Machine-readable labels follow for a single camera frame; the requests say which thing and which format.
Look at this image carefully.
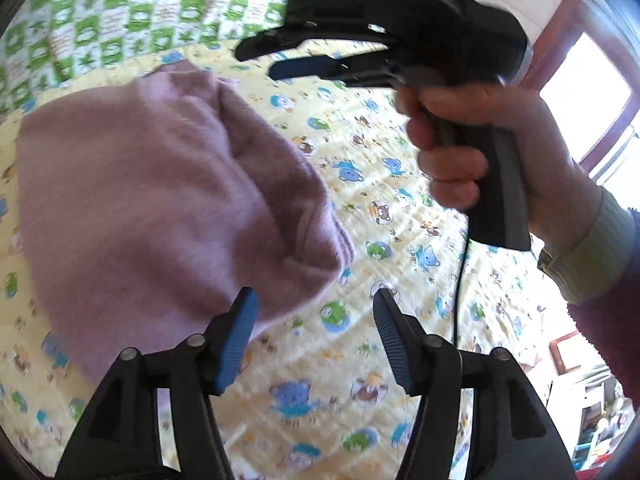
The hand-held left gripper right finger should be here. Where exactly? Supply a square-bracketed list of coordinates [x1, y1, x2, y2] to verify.
[372, 287, 578, 480]

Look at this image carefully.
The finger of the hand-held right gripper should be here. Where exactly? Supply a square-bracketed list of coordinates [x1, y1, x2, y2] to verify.
[269, 55, 401, 88]
[235, 22, 396, 61]

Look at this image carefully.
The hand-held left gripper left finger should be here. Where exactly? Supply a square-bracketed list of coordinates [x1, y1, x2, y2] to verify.
[55, 286, 261, 480]

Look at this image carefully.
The purple knit sweater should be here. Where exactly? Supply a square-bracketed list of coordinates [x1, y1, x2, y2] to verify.
[15, 57, 358, 386]

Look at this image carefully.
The person's right forearm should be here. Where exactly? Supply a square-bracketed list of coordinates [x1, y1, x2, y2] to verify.
[537, 187, 640, 411]

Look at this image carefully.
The person's right hand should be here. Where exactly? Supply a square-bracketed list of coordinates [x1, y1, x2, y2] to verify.
[395, 82, 603, 241]

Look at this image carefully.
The yellow bear print bedsheet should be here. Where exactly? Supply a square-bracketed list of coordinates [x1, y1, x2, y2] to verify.
[0, 42, 576, 480]

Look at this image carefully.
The green frog checked quilt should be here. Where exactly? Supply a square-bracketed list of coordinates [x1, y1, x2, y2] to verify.
[0, 0, 396, 116]

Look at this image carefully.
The window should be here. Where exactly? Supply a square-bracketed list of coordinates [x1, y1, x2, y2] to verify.
[540, 32, 636, 181]

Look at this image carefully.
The black cable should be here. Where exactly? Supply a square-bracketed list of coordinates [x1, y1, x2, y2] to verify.
[452, 237, 471, 346]

